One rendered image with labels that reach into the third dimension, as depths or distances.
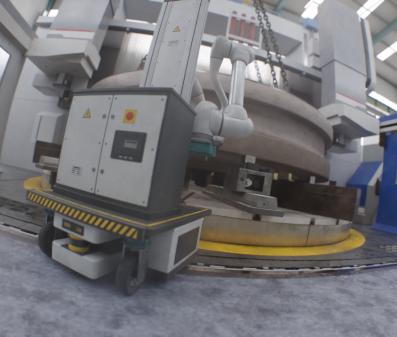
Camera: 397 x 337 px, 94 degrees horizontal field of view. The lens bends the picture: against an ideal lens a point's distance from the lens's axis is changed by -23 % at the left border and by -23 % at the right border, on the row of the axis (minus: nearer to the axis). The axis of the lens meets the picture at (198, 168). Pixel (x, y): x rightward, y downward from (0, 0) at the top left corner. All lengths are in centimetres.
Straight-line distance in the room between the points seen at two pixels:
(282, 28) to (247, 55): 807
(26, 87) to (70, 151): 608
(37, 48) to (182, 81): 389
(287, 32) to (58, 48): 784
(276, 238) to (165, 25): 200
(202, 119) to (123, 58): 516
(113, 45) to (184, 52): 521
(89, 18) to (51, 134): 274
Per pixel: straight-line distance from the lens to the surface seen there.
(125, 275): 92
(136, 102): 102
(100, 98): 114
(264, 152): 275
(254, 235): 221
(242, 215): 210
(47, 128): 608
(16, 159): 690
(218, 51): 181
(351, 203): 289
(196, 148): 142
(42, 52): 491
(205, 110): 147
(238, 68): 174
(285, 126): 316
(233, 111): 153
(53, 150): 425
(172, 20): 178
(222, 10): 925
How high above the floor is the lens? 50
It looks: 3 degrees up
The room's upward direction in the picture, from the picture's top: 10 degrees clockwise
